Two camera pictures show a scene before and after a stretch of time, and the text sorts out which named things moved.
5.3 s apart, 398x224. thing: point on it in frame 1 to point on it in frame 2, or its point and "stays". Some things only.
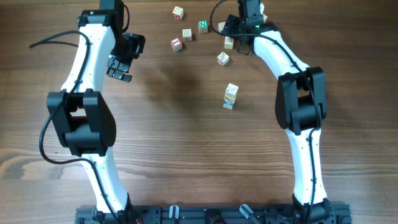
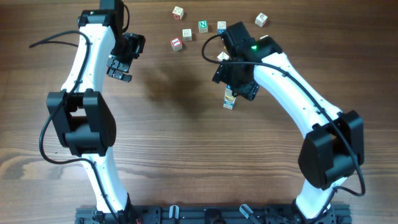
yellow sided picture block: x=231 y=91 stays
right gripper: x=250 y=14 to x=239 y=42
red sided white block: x=227 y=103 stays
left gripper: x=138 y=42 stays
